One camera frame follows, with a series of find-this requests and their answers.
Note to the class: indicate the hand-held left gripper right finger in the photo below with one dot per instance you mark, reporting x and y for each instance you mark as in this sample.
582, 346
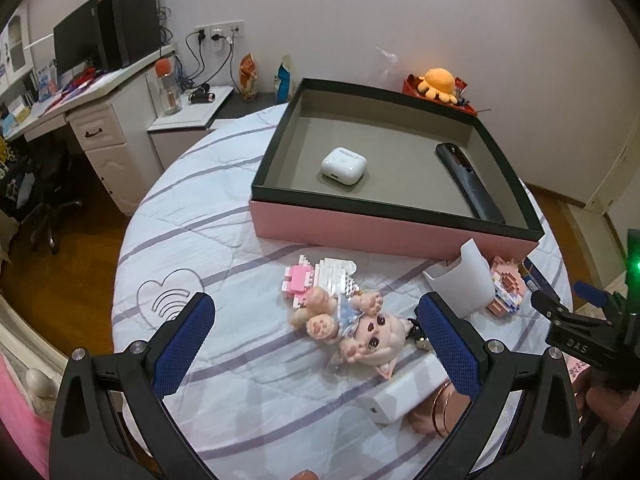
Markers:
450, 345

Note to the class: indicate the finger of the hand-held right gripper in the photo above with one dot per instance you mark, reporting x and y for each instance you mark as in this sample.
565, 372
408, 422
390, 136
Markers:
550, 306
590, 293

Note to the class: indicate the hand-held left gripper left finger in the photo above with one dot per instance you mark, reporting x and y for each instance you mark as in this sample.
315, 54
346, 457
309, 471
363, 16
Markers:
185, 340

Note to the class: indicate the black flower hair clip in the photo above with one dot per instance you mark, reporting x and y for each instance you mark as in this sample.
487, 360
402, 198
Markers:
419, 332

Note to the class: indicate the blue gold slim box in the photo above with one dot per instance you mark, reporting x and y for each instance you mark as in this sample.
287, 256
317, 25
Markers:
531, 275

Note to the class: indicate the rose gold bangles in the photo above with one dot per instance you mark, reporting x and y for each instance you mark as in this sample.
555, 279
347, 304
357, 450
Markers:
440, 410

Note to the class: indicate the white power adapter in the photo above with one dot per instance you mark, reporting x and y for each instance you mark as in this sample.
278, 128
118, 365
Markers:
405, 395

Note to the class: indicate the pink pig doll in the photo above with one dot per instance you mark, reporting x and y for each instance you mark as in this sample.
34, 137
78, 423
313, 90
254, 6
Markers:
370, 335

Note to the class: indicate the pink white brick figure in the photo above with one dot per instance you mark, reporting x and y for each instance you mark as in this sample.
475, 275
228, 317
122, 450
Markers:
320, 277

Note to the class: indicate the pink box with dark rim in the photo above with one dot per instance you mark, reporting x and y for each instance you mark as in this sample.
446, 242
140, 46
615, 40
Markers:
350, 225

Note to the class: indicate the person's right hand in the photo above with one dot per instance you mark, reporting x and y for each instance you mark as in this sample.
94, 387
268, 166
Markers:
607, 405

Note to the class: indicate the pink printed cloth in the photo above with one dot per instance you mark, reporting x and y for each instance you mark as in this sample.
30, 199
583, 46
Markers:
577, 369

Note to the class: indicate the pink striped brick figure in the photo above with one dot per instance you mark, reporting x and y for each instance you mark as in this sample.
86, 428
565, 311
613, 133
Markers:
507, 287

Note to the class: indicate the striped white quilt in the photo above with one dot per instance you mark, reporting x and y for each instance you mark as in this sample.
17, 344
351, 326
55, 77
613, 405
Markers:
225, 210

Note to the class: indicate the black remote control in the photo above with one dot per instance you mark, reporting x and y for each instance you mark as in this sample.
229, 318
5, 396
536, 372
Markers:
470, 185

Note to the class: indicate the pink blanket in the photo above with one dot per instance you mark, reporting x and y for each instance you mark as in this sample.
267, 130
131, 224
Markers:
20, 425

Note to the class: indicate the white desk with drawers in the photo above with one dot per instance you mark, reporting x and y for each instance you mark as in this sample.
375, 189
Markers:
120, 160

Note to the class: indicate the black office chair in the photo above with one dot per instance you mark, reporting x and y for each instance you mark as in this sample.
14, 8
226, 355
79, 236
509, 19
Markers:
45, 195

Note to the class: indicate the white earbuds case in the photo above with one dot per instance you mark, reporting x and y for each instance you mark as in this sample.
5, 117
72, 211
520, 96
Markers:
344, 162

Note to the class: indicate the white nightstand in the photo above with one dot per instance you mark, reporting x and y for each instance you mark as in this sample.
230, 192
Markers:
180, 125

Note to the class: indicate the small black device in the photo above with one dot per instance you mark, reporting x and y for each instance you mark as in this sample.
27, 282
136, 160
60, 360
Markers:
201, 95

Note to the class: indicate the clear bottle with orange cap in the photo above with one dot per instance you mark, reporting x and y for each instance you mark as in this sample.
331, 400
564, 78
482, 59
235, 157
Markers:
170, 92

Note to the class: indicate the orange octopus plush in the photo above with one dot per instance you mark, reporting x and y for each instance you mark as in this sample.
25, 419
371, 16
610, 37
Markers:
437, 82

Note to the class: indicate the red storage basket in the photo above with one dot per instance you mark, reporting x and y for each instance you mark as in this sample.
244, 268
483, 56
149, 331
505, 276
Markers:
415, 87

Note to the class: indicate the orange snack bag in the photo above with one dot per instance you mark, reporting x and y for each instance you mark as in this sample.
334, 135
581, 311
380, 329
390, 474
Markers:
248, 77

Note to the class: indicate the pile of papers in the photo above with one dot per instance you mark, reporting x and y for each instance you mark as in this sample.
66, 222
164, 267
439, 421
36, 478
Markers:
80, 87

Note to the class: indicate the blue white snack bag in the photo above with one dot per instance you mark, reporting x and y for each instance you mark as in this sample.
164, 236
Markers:
285, 80

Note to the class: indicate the clear plastic bag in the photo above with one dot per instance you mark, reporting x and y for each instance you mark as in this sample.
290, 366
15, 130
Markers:
387, 56

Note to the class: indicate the white charger plug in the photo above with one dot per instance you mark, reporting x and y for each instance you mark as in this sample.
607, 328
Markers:
220, 44

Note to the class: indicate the black computer monitor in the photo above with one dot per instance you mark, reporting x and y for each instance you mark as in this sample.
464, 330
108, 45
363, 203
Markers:
75, 42

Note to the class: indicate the white hutch cabinet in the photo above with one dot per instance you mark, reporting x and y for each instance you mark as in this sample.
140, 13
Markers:
15, 50

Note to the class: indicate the white wooden bed frame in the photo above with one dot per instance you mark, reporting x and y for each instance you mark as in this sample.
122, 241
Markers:
30, 360

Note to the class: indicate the white wall outlet strip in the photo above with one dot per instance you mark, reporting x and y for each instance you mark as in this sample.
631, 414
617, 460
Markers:
220, 29

